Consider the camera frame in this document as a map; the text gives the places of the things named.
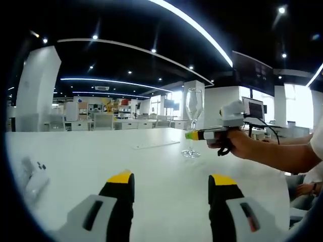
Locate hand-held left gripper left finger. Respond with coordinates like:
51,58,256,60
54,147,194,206
57,170,136,242

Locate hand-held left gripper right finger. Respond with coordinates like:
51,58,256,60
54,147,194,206
208,173,291,242

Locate clear stemmed glass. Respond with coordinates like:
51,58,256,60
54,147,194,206
181,87,205,159

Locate dark monitor on stand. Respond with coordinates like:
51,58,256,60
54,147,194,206
164,98,181,111

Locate person's right hand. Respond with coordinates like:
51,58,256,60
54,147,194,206
206,128,256,160

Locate dark desk monitor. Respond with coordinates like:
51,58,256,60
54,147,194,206
241,96,266,122

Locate grey mesh office chair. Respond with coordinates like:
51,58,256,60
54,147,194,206
47,114,66,132
93,113,115,131
154,115,173,128

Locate white table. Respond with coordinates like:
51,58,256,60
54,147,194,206
5,127,291,242

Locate row of white office desks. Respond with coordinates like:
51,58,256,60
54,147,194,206
42,118,189,132

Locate person's grey trousers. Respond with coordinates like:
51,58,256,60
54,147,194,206
285,173,323,210

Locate storage shelf with boxes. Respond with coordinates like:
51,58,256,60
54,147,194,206
108,98,142,119

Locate white game controller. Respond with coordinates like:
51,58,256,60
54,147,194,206
20,156,50,201

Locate wide curved ceiling light strip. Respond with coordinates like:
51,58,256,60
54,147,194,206
148,0,234,68

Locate person's white shirt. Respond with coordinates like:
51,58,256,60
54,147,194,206
304,130,323,183

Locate brown cardboard box stack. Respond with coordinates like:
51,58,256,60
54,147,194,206
78,101,89,120

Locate thin curved ceiling light strip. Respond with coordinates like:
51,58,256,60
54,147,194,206
60,77,174,93
73,91,150,99

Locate white cabinet appliance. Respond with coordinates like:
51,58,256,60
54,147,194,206
66,101,79,123

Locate group of ceiling spot lights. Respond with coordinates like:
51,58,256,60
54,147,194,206
30,6,321,84

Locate black hand-held gripper cable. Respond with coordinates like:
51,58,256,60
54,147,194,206
241,114,281,146

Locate large dark wall screen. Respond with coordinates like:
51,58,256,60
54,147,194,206
232,50,276,98

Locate yellow angled frame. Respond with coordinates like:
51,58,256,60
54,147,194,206
100,98,117,117

